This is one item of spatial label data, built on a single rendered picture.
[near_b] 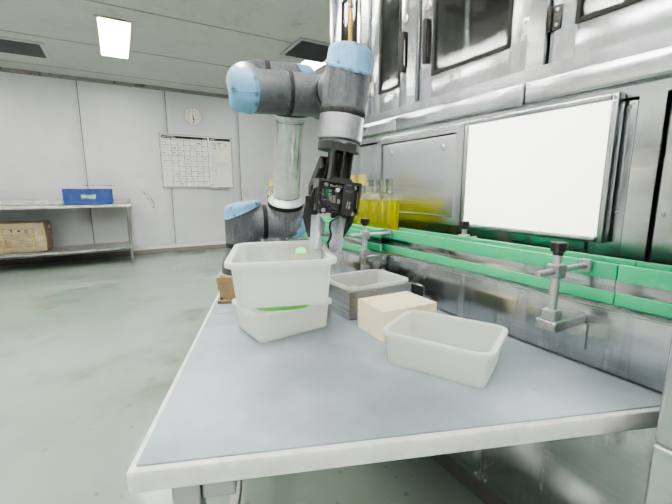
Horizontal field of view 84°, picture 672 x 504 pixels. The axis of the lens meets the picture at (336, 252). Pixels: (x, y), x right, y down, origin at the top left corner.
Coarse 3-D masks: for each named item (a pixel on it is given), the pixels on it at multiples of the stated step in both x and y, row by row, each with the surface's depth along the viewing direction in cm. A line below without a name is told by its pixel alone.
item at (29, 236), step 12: (0, 228) 486; (12, 228) 491; (24, 228) 497; (36, 228) 503; (48, 228) 527; (0, 240) 488; (12, 240) 493; (24, 240) 498; (36, 240) 504; (48, 240) 519; (0, 252) 490; (12, 252) 495
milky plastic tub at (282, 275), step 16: (304, 240) 77; (240, 256) 71; (256, 256) 75; (272, 256) 76; (288, 256) 76; (304, 256) 77; (240, 272) 55; (256, 272) 56; (272, 272) 56; (288, 272) 57; (304, 272) 57; (320, 272) 58; (240, 288) 56; (256, 288) 56; (272, 288) 57; (288, 288) 57; (304, 288) 58; (320, 288) 58; (240, 304) 57; (256, 304) 57; (272, 304) 58; (288, 304) 58; (304, 304) 59
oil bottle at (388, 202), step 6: (390, 192) 134; (384, 198) 134; (390, 198) 133; (396, 198) 134; (384, 204) 134; (390, 204) 133; (396, 204) 135; (384, 210) 135; (390, 210) 134; (396, 210) 135; (384, 216) 135; (390, 216) 134; (396, 216) 136; (384, 222) 135; (390, 222) 135; (396, 222) 136; (384, 228) 135; (390, 228) 135; (396, 228) 136
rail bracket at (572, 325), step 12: (552, 252) 70; (552, 264) 70; (564, 264) 70; (576, 264) 73; (588, 264) 74; (540, 276) 67; (552, 276) 70; (564, 276) 70; (552, 288) 70; (552, 300) 71; (552, 312) 70; (564, 312) 76; (576, 312) 76; (540, 324) 72; (552, 324) 70; (564, 324) 71; (576, 324) 73; (564, 336) 79; (576, 336) 76
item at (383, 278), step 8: (352, 272) 120; (360, 272) 121; (368, 272) 123; (376, 272) 124; (384, 272) 121; (336, 280) 117; (344, 280) 119; (352, 280) 120; (360, 280) 122; (368, 280) 123; (376, 280) 124; (384, 280) 121; (392, 280) 118; (400, 280) 110; (344, 288) 103; (352, 288) 102; (360, 288) 102; (368, 288) 104
